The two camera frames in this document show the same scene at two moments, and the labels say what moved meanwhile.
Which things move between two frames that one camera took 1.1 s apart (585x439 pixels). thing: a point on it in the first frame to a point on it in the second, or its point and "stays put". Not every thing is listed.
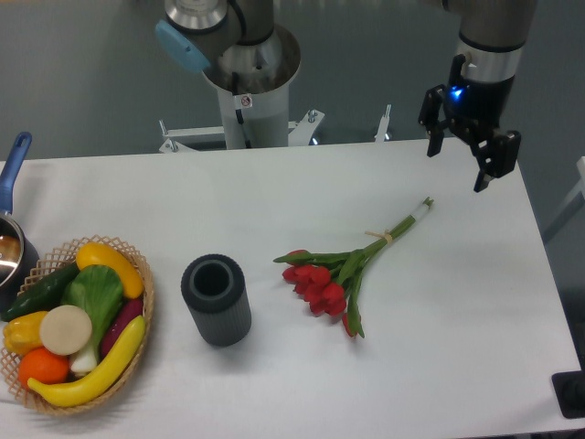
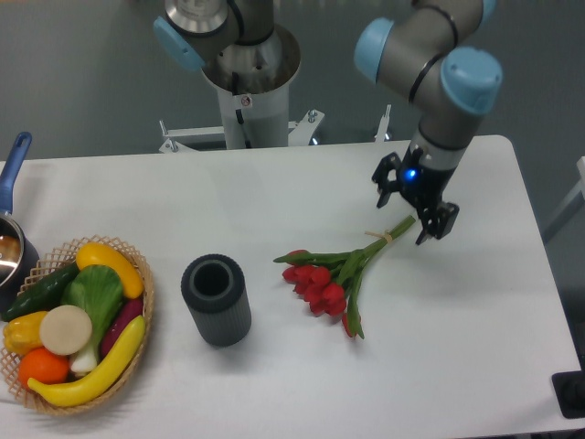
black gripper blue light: [476, 104] to [423, 187]
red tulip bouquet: [327, 282] stays put
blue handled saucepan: [19, 260] stays put
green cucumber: [43, 296] stays put
